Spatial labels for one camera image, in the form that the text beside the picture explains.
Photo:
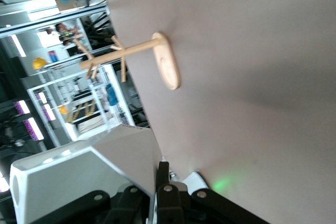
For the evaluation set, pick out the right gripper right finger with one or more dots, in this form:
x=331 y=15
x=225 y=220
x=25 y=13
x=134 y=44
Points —
x=170 y=205

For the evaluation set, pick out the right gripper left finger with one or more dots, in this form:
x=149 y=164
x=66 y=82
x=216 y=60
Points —
x=86 y=208

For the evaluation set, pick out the white angular cup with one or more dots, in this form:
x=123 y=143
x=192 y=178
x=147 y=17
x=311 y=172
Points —
x=78 y=171

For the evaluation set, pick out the white metal shelf rack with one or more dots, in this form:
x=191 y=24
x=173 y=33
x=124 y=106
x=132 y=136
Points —
x=60 y=95

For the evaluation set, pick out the wooden mug tree rack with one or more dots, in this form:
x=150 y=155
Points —
x=168 y=61

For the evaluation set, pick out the purple lit panel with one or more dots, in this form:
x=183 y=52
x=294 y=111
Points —
x=33 y=129
x=22 y=107

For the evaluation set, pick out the yellow black striped barrier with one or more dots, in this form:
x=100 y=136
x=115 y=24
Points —
x=81 y=112

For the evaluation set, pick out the yellow hard hat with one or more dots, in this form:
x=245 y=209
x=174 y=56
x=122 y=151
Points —
x=40 y=63
x=63 y=110

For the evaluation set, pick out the blue plastic object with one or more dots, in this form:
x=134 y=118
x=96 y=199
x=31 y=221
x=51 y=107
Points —
x=112 y=95

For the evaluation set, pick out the background person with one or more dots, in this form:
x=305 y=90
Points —
x=63 y=27

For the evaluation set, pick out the aluminium frame beam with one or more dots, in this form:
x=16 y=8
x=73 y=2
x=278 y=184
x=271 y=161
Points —
x=52 y=19

